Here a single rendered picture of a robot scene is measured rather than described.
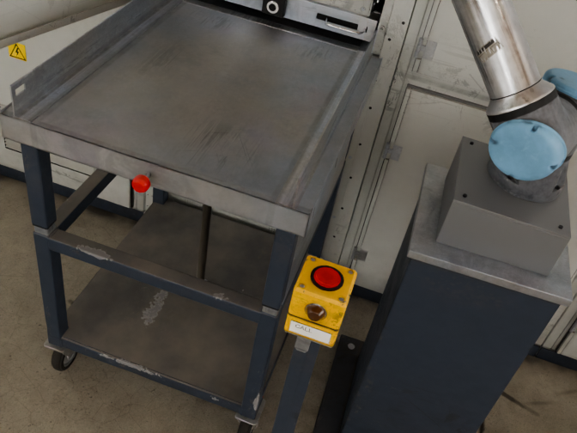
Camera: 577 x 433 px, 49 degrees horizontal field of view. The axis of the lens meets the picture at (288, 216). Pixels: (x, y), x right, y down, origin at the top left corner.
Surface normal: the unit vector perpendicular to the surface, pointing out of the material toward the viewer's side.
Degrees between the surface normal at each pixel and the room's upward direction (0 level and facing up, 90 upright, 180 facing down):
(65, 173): 90
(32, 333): 0
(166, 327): 0
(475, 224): 90
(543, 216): 3
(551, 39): 90
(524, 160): 97
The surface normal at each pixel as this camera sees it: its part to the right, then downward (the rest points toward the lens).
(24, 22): 0.83, 0.46
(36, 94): 0.94, 0.31
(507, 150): -0.54, 0.57
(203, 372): 0.15, -0.75
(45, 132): -0.29, 0.59
